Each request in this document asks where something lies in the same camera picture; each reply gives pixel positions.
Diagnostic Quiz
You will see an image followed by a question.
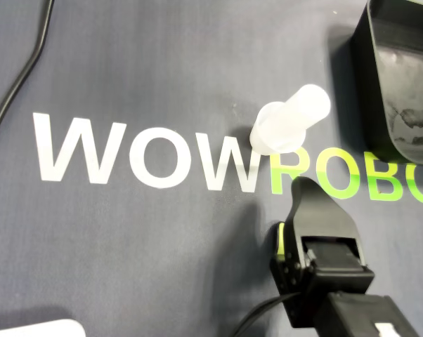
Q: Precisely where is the black plastic bin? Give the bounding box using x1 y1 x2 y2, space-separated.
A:
350 0 423 165

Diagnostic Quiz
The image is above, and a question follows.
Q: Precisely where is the white plastic tube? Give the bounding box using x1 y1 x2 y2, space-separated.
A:
249 84 332 155

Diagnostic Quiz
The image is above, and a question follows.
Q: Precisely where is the dark grey printed mat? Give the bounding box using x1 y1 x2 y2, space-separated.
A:
0 0 423 337

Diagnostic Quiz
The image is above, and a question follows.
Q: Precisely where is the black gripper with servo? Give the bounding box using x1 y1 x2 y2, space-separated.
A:
269 176 376 330

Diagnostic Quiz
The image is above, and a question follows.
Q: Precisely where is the thick black cable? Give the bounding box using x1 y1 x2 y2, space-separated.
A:
0 0 55 148

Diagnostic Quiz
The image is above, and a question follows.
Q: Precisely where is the black servo cable bundle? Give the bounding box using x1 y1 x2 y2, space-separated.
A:
232 293 297 337

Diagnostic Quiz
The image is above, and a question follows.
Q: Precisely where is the white desk lamp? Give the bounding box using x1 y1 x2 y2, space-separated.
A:
0 318 86 337

